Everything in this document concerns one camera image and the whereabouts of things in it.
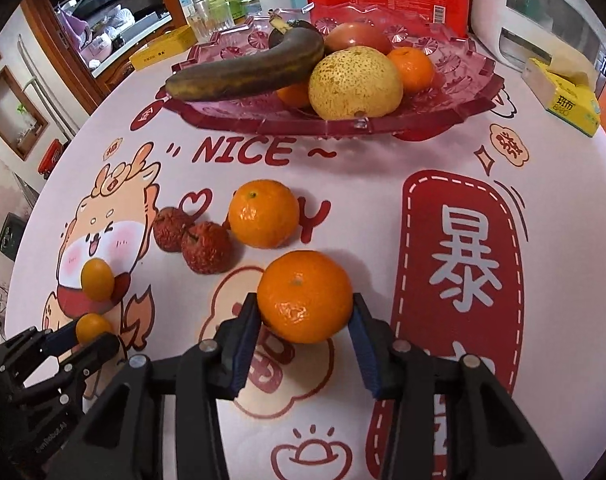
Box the clear drinking glass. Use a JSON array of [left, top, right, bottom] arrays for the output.
[[187, 0, 235, 44]]

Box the white cup dispenser appliance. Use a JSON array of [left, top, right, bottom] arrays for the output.
[[470, 0, 606, 93]]

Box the large orange mandarin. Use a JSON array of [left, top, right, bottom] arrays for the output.
[[256, 250, 353, 344]]

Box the red lychee left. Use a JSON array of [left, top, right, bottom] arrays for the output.
[[152, 207, 192, 252]]

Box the yellow tissue box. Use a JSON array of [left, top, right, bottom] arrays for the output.
[[521, 58, 601, 138]]

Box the wooden kitchen cabinet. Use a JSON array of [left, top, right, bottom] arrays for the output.
[[20, 0, 186, 114]]

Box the red lychee right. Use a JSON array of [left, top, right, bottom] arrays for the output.
[[181, 221, 233, 274]]

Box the pink glass fruit plate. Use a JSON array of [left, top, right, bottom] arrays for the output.
[[159, 3, 504, 141]]

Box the printed cartoon tablecloth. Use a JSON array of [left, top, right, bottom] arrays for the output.
[[7, 66, 606, 479]]

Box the red lychee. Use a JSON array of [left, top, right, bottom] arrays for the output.
[[152, 207, 192, 252], [181, 221, 233, 274]]

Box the white blue carton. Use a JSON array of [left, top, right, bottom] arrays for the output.
[[177, 0, 205, 26]]

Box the dark overripe banana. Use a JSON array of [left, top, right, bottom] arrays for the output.
[[165, 13, 325, 102]]

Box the yellow flat box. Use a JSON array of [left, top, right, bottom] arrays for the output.
[[128, 25, 197, 70]]

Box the small yellow kumquat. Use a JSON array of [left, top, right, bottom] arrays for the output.
[[76, 313, 113, 346]]

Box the orange mandarin with stem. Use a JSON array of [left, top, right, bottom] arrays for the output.
[[276, 81, 309, 110]]

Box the red apple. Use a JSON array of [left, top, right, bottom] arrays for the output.
[[325, 22, 392, 55]]

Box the yellow pear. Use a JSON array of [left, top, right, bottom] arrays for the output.
[[309, 46, 404, 120]]

